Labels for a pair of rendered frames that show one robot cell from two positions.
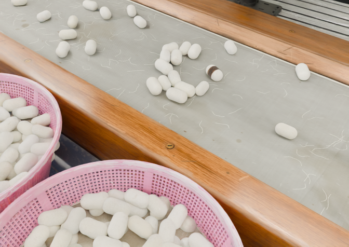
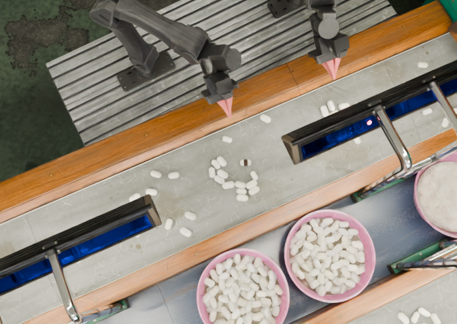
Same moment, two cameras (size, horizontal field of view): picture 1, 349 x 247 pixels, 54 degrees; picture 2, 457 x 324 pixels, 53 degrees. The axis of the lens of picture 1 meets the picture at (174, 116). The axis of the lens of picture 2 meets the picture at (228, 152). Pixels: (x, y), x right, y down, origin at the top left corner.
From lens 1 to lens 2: 1.14 m
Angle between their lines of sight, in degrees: 41
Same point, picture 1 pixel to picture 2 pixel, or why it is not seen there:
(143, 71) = (223, 195)
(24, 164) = (265, 271)
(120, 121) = (265, 225)
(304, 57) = (256, 108)
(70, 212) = (296, 260)
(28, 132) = (245, 265)
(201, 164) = (303, 205)
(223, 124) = (279, 180)
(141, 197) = (302, 233)
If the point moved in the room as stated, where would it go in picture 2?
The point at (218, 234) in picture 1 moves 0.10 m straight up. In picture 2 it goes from (328, 214) to (336, 209)
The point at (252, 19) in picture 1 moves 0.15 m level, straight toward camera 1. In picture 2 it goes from (211, 110) to (245, 141)
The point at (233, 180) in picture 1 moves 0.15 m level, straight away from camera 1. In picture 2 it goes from (315, 198) to (281, 163)
